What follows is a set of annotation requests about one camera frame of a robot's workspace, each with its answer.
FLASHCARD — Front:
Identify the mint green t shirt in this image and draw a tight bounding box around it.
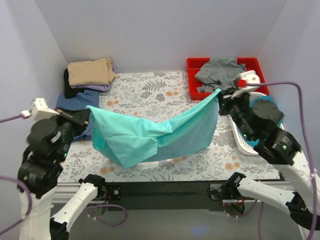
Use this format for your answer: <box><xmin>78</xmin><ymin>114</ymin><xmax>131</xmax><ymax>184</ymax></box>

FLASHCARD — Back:
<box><xmin>87</xmin><ymin>89</ymin><xmax>220</xmax><ymax>169</ymax></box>

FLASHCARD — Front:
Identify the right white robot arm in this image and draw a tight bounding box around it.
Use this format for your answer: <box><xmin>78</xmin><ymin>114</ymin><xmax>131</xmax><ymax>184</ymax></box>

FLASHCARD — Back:
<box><xmin>216</xmin><ymin>89</ymin><xmax>320</xmax><ymax>231</ymax></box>

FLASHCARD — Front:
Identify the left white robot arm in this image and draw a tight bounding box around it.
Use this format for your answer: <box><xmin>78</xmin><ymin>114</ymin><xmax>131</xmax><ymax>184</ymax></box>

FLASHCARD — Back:
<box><xmin>17</xmin><ymin>108</ymin><xmax>107</xmax><ymax>240</ymax></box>

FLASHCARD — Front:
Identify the blue checkered shirt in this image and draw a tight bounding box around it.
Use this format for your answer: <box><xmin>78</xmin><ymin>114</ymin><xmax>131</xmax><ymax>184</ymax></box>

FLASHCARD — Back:
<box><xmin>56</xmin><ymin>90</ymin><xmax>100</xmax><ymax>142</ymax></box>

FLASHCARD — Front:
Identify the teal blue t shirt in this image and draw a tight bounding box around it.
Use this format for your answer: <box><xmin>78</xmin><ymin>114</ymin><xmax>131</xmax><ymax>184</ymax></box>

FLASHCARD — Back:
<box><xmin>245</xmin><ymin>96</ymin><xmax>284</xmax><ymax>147</ymax></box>

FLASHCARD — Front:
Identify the folded black garment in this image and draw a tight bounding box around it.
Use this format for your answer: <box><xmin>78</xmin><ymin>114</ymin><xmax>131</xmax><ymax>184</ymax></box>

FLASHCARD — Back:
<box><xmin>63</xmin><ymin>68</ymin><xmax>77</xmax><ymax>99</ymax></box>

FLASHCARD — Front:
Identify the white plastic basket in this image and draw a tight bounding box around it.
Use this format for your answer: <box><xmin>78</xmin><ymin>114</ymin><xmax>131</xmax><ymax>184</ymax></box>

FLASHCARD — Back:
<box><xmin>229</xmin><ymin>92</ymin><xmax>283</xmax><ymax>156</ymax></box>

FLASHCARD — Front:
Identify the grey polo shirt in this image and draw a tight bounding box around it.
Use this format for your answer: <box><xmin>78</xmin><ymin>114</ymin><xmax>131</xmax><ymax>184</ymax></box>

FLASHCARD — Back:
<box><xmin>195</xmin><ymin>57</ymin><xmax>247</xmax><ymax>93</ymax></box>

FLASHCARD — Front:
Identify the folded lavender shirt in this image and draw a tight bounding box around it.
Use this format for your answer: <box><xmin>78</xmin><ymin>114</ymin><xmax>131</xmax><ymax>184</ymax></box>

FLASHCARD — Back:
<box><xmin>71</xmin><ymin>64</ymin><xmax>118</xmax><ymax>92</ymax></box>

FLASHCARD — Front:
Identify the folded beige shirt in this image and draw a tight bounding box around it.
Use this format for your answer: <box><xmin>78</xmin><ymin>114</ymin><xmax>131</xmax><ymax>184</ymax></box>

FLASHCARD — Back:
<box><xmin>67</xmin><ymin>57</ymin><xmax>115</xmax><ymax>86</ymax></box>

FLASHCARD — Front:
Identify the red plastic tray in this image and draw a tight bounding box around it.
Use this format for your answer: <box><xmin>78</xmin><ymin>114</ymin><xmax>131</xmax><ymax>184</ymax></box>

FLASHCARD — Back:
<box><xmin>186</xmin><ymin>57</ymin><xmax>265</xmax><ymax>101</ymax></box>

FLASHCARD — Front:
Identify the floral patterned table mat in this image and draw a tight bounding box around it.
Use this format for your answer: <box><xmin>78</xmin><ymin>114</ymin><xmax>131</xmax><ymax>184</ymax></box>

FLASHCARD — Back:
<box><xmin>58</xmin><ymin>71</ymin><xmax>280</xmax><ymax>183</ymax></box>

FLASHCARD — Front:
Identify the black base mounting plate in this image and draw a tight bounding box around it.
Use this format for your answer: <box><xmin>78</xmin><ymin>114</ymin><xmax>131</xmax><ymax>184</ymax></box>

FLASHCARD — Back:
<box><xmin>106</xmin><ymin>180</ymin><xmax>225</xmax><ymax>211</ymax></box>

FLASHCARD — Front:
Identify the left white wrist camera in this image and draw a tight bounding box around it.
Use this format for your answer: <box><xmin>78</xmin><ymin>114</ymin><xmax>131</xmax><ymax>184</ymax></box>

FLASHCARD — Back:
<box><xmin>20</xmin><ymin>98</ymin><xmax>59</xmax><ymax>121</ymax></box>

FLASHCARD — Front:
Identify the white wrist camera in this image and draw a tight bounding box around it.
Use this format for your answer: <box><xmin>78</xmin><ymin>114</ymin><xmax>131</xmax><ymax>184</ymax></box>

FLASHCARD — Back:
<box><xmin>20</xmin><ymin>98</ymin><xmax>59</xmax><ymax>121</ymax></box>
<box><xmin>222</xmin><ymin>70</ymin><xmax>261</xmax><ymax>99</ymax></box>

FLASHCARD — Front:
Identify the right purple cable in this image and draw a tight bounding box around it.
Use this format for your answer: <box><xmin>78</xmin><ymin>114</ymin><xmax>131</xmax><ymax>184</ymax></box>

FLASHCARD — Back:
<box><xmin>246</xmin><ymin>81</ymin><xmax>317</xmax><ymax>240</ymax></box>

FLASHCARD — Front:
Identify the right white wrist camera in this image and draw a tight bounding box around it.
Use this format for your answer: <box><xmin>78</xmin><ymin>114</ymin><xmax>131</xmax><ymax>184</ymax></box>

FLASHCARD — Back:
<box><xmin>222</xmin><ymin>70</ymin><xmax>261</xmax><ymax>99</ymax></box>

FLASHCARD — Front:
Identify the aluminium frame rail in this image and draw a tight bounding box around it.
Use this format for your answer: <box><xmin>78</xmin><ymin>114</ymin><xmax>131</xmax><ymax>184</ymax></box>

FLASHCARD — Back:
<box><xmin>51</xmin><ymin>181</ymin><xmax>313</xmax><ymax>240</ymax></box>

